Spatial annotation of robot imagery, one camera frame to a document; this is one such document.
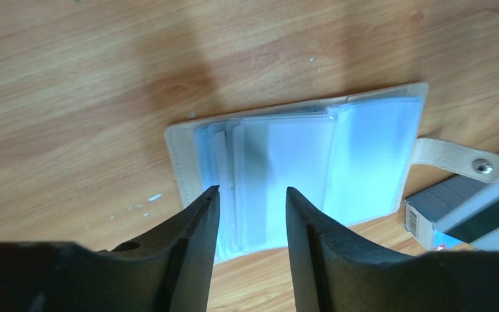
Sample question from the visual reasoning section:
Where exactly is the blue gum pack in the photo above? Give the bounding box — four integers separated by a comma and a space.
404, 175, 499, 251

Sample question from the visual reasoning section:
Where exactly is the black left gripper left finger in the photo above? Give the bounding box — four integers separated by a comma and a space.
0, 186, 220, 311

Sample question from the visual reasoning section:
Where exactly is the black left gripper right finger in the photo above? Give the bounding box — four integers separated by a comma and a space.
286, 187, 499, 311

